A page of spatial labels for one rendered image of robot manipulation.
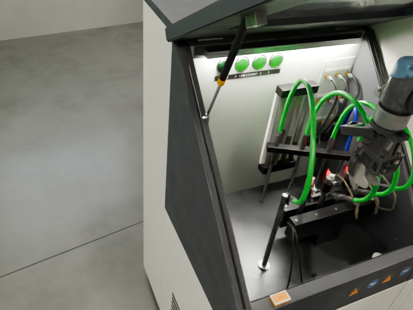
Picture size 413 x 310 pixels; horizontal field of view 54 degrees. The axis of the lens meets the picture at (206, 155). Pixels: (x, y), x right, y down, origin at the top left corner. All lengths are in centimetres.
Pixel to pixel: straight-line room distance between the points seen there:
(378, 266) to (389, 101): 58
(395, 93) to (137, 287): 171
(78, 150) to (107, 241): 89
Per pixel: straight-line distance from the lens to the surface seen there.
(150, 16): 133
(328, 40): 136
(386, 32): 148
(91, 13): 504
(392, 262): 139
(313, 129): 101
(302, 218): 134
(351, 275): 129
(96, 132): 328
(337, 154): 144
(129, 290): 227
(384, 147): 101
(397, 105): 95
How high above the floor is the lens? 191
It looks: 39 degrees down
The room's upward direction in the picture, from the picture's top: 7 degrees clockwise
